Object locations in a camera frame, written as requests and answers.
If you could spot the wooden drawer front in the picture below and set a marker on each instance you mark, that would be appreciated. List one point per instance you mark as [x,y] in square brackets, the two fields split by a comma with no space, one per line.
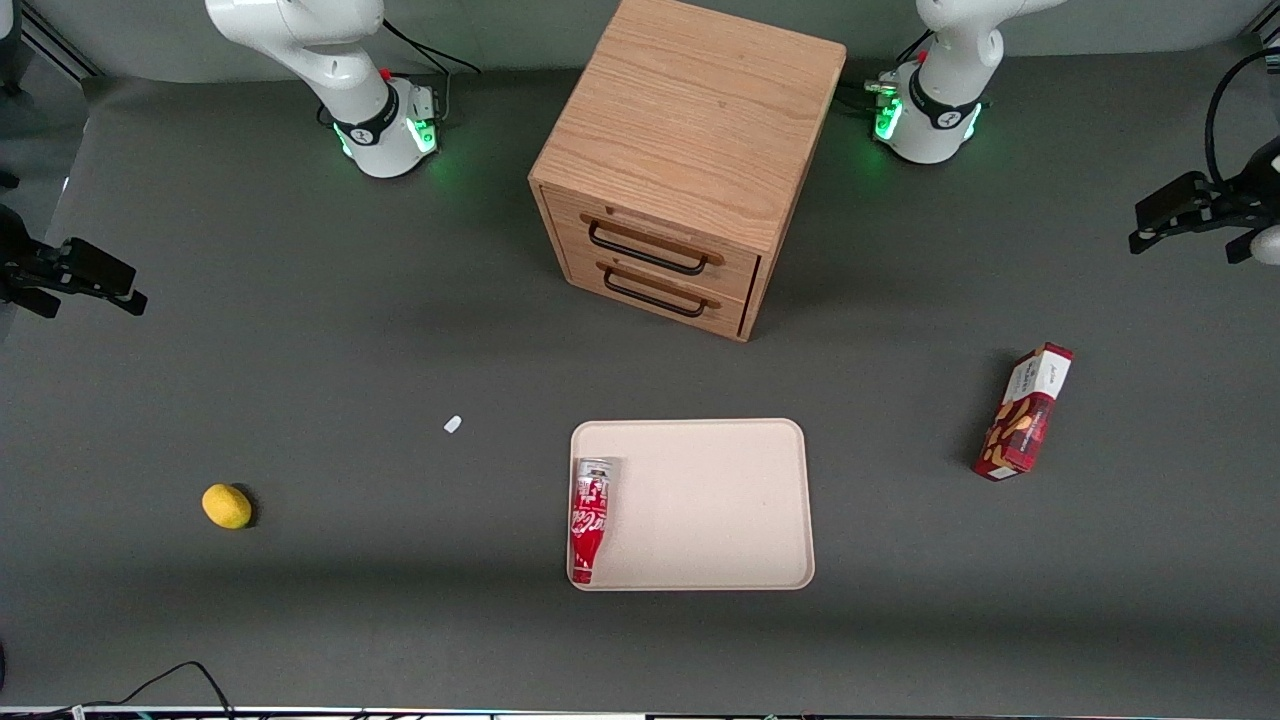
[732,312]
[735,268]

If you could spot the red cola bottle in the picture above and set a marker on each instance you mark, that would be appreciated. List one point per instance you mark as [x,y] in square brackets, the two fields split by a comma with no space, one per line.
[590,515]

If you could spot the yellow lemon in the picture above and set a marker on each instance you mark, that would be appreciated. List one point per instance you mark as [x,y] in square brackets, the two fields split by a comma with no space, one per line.
[227,506]

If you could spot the red cookie box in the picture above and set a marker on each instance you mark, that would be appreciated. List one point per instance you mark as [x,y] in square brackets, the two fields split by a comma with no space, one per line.
[1020,420]

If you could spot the black metal frame rail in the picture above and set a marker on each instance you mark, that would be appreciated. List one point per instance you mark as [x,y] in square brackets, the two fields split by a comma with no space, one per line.
[60,45]

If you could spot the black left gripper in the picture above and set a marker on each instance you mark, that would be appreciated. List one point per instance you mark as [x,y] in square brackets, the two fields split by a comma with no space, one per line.
[1232,206]

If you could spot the wooden drawer cabinet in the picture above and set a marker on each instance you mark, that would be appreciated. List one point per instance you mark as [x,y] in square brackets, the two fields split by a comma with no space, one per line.
[690,110]

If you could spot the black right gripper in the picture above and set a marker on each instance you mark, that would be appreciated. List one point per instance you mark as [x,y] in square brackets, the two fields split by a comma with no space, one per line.
[22,268]

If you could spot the beige plastic tray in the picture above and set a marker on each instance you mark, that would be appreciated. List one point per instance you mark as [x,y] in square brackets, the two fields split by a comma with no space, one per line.
[710,500]

